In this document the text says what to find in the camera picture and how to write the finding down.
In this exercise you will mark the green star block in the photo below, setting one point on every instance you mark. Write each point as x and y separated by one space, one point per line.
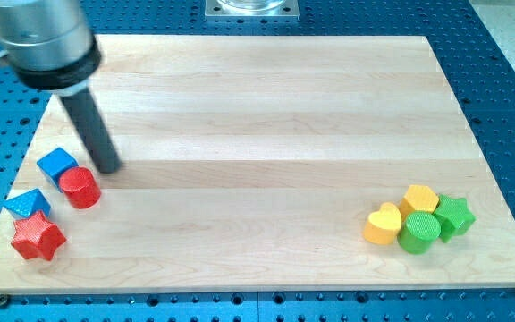
454 217

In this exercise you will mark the blue triangular prism block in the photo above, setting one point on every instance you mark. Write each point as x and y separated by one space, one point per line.
28 203

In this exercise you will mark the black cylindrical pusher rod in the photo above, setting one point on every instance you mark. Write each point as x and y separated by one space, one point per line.
88 122

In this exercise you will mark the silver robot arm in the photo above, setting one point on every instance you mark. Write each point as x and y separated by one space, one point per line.
49 44

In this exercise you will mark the blue cube block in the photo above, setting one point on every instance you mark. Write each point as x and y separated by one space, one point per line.
55 163

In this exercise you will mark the red star block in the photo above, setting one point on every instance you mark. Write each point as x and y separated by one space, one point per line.
37 237

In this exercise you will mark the red cylinder block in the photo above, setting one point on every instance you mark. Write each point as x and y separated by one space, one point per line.
80 187

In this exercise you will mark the wooden board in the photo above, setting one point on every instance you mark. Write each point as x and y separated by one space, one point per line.
252 164

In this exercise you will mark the yellow heart block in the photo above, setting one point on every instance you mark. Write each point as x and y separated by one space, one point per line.
383 225

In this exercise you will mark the left board clamp screw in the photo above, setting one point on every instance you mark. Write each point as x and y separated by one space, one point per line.
4 300

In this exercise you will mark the green cylinder block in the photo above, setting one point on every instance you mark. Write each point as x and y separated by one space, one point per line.
418 232

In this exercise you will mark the yellow pentagon block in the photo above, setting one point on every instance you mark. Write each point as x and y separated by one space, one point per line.
418 198

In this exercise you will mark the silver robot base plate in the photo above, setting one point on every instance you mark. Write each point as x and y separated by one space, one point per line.
245 9

